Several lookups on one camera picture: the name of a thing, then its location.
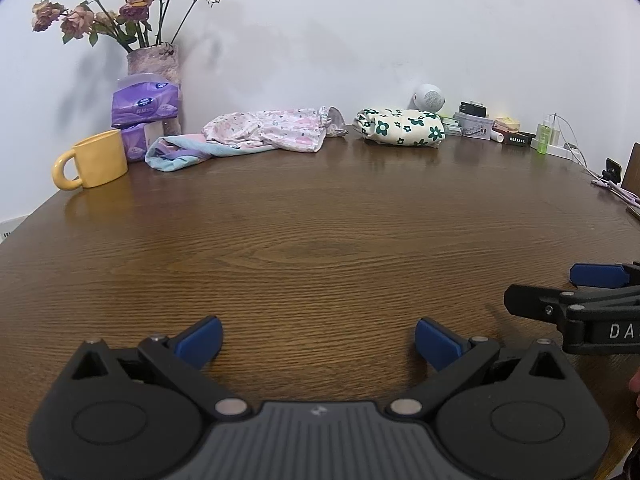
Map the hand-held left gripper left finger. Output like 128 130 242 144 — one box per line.
70 316 252 421

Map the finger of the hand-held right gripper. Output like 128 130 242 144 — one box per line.
504 284 640 322
570 261 640 289

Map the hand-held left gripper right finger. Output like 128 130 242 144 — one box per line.
385 317 573 418

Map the cream dress with green flowers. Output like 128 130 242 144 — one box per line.
352 108 446 149

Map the white power strip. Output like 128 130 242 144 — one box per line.
531 139 583 161

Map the grey tin box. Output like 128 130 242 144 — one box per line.
454 111 493 138

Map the pastel blue purple garment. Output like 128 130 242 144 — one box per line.
145 134 276 173

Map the yellow mug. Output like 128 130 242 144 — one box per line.
52 129 129 191

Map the purple tissue pack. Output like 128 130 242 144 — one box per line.
120 119 166 162
111 74 180 128

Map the white robot speaker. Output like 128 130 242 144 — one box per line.
407 83 445 113

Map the pink floral garment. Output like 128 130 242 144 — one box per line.
202 106 348 153

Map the purple cable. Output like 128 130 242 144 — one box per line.
590 178 640 206

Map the white cable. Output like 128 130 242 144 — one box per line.
550 114 601 181

